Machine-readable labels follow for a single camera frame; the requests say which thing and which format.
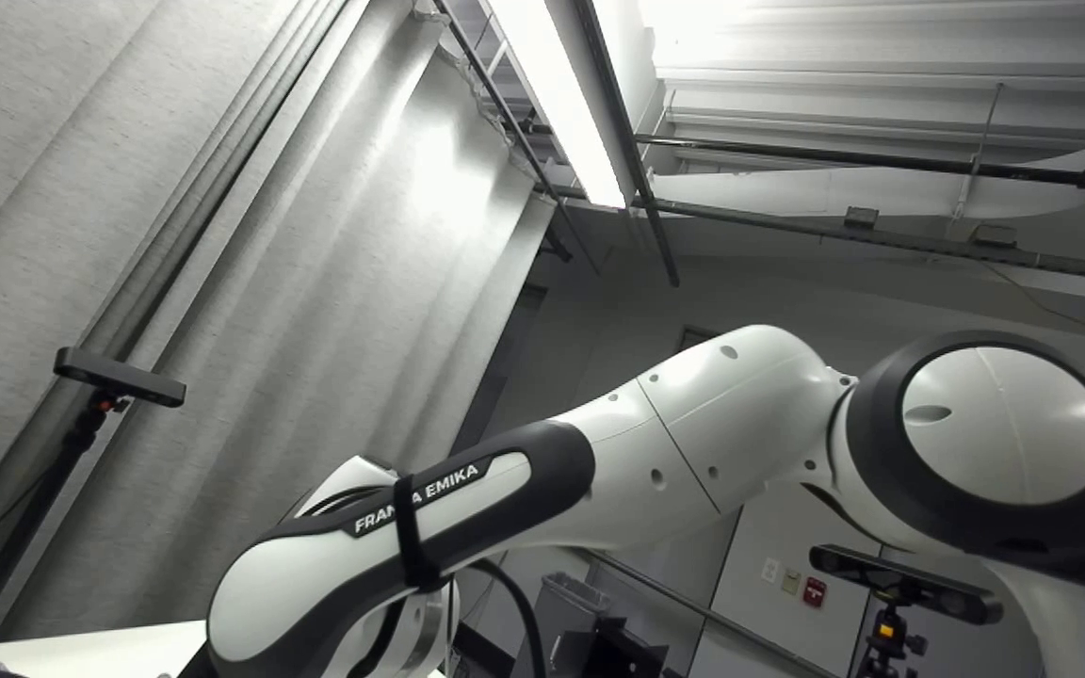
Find black camera on tripod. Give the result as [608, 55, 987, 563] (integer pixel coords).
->
[0, 345, 190, 591]

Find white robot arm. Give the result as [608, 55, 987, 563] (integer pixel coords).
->
[196, 323, 1085, 678]

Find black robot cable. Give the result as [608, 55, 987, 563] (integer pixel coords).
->
[303, 470, 555, 678]

